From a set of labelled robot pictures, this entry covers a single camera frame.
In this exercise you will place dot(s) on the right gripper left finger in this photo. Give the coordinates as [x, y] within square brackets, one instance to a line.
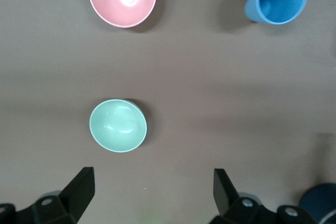
[78, 190]

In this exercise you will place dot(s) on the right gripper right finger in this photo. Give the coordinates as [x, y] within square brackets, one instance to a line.
[223, 192]

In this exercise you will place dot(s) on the green plastic bowl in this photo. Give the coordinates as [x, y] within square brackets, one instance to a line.
[118, 125]

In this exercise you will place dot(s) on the dark blue ribbed cup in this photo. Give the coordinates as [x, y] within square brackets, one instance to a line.
[319, 200]

